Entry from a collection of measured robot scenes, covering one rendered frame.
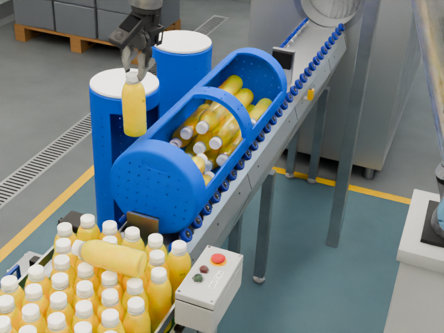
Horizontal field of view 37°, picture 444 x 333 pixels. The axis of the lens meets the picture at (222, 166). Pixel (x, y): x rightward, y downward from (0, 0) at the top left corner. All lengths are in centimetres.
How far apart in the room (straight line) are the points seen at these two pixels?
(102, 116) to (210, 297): 129
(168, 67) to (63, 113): 184
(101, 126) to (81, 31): 306
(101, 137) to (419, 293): 144
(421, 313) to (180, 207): 73
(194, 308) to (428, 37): 80
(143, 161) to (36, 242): 176
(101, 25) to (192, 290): 419
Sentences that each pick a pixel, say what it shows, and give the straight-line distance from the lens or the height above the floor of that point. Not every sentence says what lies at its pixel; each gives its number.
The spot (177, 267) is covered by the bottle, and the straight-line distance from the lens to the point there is 178.
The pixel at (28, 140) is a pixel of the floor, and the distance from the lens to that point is 452.
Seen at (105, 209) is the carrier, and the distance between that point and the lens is 295.
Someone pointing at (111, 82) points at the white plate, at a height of 104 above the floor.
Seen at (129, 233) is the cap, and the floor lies 108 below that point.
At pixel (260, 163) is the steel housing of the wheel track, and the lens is 253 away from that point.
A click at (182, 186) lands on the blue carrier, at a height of 114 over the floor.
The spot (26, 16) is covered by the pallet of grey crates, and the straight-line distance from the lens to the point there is 602.
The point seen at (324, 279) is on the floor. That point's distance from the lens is 340.
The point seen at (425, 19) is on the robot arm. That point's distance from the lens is 152.
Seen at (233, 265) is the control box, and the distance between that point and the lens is 168.
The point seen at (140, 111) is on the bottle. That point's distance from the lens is 191.
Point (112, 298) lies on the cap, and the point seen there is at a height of 108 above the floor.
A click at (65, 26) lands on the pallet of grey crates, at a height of 21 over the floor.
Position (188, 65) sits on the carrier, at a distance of 309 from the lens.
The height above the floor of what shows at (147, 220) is 104.
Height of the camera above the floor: 218
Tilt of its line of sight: 31 degrees down
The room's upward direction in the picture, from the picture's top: 3 degrees clockwise
